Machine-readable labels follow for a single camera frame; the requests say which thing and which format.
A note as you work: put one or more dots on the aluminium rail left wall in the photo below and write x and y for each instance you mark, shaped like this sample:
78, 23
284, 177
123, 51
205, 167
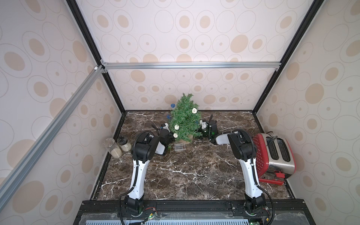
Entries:
20, 172

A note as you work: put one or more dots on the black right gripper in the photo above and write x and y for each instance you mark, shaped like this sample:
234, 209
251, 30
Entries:
209, 128

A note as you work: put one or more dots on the small green christmas tree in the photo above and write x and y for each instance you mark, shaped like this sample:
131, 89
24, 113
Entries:
184, 118

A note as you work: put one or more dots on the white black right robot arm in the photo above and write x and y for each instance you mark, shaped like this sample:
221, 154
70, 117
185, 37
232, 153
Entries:
244, 149

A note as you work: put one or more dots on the red silver toaster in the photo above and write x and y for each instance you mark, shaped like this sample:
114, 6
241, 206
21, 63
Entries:
274, 158

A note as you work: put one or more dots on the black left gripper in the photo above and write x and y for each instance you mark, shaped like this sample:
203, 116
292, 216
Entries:
171, 133

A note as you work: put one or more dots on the black corner frame post left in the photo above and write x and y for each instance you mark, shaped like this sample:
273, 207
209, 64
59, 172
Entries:
76, 12

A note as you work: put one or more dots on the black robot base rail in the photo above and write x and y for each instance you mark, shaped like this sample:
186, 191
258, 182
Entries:
195, 212

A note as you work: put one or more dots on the glass jar of rice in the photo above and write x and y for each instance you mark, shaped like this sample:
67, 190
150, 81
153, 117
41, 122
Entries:
113, 148

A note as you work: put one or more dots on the black corner frame post right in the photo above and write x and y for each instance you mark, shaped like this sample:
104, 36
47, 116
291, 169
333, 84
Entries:
304, 25

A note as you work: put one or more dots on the black corner frame post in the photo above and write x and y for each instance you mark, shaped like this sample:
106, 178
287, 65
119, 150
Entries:
304, 25
76, 12

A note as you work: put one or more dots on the aluminium rail back wall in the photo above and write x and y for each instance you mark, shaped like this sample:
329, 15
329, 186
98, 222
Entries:
193, 65

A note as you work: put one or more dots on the clear plastic battery box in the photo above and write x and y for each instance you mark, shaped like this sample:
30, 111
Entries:
179, 147

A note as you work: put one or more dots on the glass jar with black lid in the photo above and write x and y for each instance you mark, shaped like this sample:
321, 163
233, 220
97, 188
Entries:
124, 144

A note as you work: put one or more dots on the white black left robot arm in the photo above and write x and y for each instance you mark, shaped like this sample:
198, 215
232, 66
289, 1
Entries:
147, 144

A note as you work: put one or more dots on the aluminium rail wall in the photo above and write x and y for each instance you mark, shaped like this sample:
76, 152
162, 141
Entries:
193, 65
20, 172

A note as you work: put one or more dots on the wooden tree base disc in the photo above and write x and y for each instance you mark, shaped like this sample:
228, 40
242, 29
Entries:
188, 141

